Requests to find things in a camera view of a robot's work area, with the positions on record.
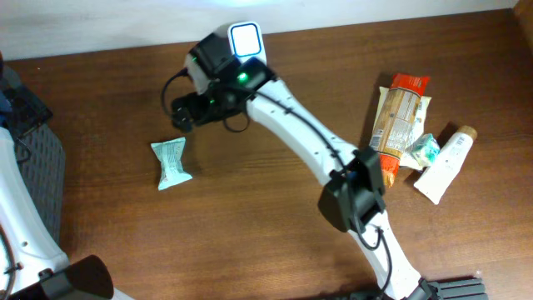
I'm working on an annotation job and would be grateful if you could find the pale green packet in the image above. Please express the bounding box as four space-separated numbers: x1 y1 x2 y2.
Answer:
151 137 192 191

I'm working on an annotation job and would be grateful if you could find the orange long pasta packet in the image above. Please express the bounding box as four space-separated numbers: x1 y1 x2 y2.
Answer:
370 73 431 188

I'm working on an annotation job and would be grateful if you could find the yellow snack chip bag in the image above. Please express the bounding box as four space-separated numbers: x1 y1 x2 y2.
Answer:
373 87 431 171

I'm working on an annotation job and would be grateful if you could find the small green tissue pack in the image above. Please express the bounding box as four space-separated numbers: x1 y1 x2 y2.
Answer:
410 133 441 168

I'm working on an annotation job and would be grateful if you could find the white beige tube packet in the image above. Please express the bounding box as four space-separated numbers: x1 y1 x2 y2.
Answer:
414 126 478 205

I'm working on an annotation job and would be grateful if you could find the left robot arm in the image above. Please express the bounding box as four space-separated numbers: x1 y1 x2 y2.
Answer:
1 64 128 300

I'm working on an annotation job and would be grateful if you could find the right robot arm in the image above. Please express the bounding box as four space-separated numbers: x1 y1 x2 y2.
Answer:
171 33 439 299

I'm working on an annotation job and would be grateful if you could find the white barcode scanner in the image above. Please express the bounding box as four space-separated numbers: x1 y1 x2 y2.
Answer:
227 21 267 63

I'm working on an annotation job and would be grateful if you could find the grey plastic mesh basket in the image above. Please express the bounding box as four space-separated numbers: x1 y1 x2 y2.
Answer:
0 66 66 247

